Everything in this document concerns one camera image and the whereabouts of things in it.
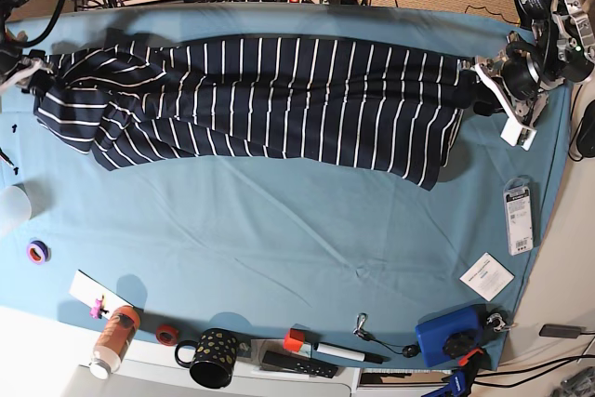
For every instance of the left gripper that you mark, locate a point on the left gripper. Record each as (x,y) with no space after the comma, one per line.
(513,82)

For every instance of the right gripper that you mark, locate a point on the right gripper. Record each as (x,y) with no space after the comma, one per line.
(18,69)

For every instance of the navy white striped t-shirt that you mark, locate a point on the navy white striped t-shirt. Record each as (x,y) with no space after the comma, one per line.
(344,102)

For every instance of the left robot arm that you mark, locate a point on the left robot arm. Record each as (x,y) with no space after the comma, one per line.
(571,56)

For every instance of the clear plastic blister pack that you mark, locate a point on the clear plastic blister pack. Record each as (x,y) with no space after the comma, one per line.
(518,216)

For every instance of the black round object right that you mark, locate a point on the black round object right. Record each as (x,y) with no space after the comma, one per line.
(585,140)

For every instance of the translucent plastic cup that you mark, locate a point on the translucent plastic cup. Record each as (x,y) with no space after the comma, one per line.
(15,209)

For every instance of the white square card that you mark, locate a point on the white square card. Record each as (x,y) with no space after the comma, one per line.
(487,277)

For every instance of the purple tape roll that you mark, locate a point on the purple tape roll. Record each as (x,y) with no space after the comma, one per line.
(38,252)

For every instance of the black power adapter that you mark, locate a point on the black power adapter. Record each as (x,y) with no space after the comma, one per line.
(561,331)

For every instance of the blue box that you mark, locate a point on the blue box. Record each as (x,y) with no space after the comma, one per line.
(450,336)

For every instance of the teal table cloth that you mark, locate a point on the teal table cloth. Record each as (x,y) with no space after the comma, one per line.
(258,245)

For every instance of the white paper sheet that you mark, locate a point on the white paper sheet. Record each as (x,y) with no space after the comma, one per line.
(87,290)

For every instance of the metal carabiner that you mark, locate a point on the metal carabiner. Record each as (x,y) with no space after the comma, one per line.
(359,330)

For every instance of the blue clamp bottom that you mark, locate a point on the blue clamp bottom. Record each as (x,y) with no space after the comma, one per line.
(460,382)

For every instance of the pink clip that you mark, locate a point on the pink clip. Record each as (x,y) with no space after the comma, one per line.
(96,311)

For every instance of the orange bottle white cap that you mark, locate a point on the orange bottle white cap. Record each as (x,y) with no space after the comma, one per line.
(114,341)

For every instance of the white black marker pen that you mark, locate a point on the white black marker pen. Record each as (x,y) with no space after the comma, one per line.
(356,356)

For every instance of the red tape roll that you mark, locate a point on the red tape roll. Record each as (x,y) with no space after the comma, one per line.
(167,335)

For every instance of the red orange cube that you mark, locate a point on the red orange cube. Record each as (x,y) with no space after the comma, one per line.
(294,340)

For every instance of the black remote control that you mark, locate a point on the black remote control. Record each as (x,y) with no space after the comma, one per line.
(301,365)

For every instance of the black mug gold leaves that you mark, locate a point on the black mug gold leaves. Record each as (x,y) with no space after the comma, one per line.
(214,356)

